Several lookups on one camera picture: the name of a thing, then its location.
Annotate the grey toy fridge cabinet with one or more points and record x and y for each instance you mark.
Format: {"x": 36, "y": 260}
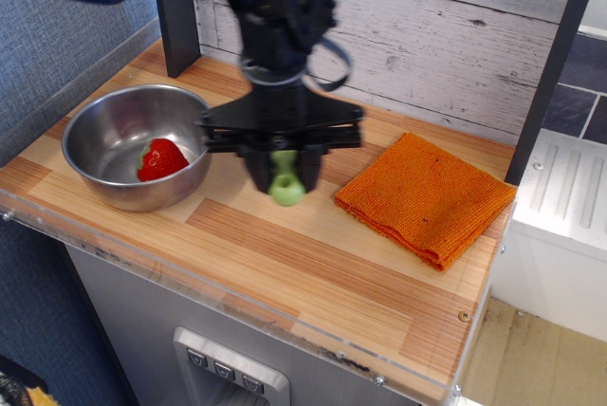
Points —
{"x": 140, "y": 318}

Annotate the stainless steel bowl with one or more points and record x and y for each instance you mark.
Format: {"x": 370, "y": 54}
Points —
{"x": 103, "y": 143}

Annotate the silver dispenser button panel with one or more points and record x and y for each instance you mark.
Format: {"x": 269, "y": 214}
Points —
{"x": 217, "y": 375}

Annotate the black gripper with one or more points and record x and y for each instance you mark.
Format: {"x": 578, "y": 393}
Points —
{"x": 286, "y": 117}

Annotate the dark grey right post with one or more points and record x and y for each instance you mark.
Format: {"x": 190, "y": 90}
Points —
{"x": 564, "y": 39}

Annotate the folded orange cloth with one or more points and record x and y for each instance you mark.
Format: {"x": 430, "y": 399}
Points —
{"x": 425, "y": 199}

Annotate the clear acrylic edge guard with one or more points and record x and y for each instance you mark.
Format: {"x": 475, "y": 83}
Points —
{"x": 411, "y": 383}

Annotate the green handled grey spatula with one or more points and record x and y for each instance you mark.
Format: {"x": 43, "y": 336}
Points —
{"x": 286, "y": 189}

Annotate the red toy strawberry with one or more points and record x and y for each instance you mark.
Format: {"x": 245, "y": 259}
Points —
{"x": 160, "y": 157}

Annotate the dark grey post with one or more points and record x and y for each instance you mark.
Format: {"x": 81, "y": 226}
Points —
{"x": 564, "y": 39}
{"x": 179, "y": 33}

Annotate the yellow object at corner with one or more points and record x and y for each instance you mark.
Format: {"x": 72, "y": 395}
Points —
{"x": 39, "y": 397}

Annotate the dark grey left post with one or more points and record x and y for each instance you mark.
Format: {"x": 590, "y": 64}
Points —
{"x": 179, "y": 33}

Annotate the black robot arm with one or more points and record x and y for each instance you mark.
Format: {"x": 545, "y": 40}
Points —
{"x": 278, "y": 36}

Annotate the white ribbed side cabinet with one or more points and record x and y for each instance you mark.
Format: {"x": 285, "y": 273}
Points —
{"x": 553, "y": 258}

